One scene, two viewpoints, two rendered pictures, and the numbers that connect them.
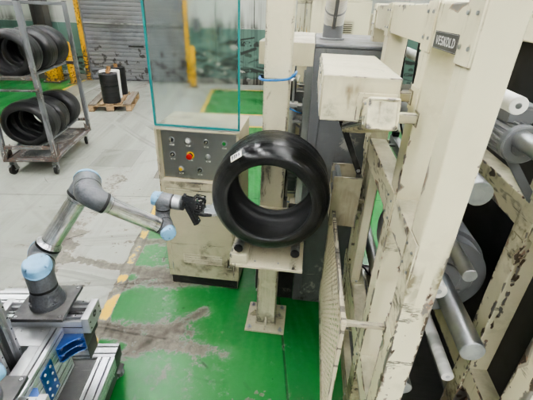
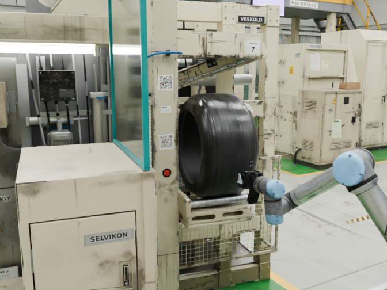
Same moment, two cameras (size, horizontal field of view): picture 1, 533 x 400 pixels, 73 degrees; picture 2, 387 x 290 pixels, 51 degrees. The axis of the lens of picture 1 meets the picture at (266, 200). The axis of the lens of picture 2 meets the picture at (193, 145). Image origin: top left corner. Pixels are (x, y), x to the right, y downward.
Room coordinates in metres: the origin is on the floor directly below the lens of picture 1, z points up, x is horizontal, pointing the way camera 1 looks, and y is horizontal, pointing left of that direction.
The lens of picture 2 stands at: (2.66, 1.87, 1.57)
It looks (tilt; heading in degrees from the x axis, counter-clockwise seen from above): 11 degrees down; 244
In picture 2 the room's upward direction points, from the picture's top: straight up
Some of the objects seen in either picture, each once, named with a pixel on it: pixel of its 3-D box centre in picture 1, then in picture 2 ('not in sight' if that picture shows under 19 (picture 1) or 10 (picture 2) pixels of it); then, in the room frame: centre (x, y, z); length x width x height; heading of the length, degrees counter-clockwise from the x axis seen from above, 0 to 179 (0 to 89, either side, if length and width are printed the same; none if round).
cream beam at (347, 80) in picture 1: (350, 83); (208, 46); (1.48, -0.31, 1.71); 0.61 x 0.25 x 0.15; 174
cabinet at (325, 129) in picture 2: not in sight; (329, 127); (-2.33, -3.12, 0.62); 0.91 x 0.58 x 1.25; 3
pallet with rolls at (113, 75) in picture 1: (113, 86); not in sight; (7.69, 3.27, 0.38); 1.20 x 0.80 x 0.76; 11
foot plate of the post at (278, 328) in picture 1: (266, 316); not in sight; (1.89, -0.03, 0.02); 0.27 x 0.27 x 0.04; 84
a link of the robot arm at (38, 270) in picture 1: (39, 271); not in sight; (1.25, 1.00, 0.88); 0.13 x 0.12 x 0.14; 25
